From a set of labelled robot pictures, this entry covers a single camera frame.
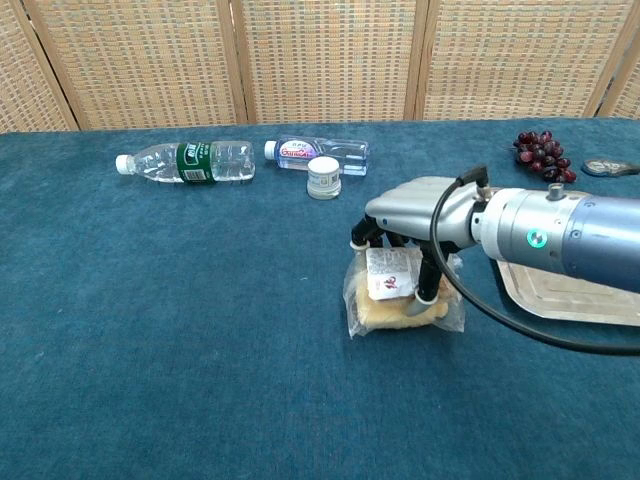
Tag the pink label water bottle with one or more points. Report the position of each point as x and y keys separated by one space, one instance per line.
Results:
x=300 y=151

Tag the small dark flat trinket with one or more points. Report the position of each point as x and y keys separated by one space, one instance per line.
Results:
x=610 y=167

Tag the rectangular stainless steel tray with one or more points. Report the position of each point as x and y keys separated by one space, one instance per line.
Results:
x=575 y=300

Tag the dark red grape bunch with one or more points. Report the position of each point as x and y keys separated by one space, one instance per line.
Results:
x=545 y=155

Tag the blue table cloth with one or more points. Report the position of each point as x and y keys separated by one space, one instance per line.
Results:
x=200 y=350

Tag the woven bamboo folding screen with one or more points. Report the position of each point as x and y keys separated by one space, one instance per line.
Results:
x=325 y=60

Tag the small white jar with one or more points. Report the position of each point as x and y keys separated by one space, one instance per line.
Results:
x=324 y=180

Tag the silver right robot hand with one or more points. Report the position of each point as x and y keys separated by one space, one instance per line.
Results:
x=415 y=207

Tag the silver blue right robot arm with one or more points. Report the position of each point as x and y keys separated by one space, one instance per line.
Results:
x=600 y=235

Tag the packaged sliced bread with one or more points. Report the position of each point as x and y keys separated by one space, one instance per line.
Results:
x=385 y=315

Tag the green label water bottle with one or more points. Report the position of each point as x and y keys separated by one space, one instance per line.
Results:
x=195 y=162

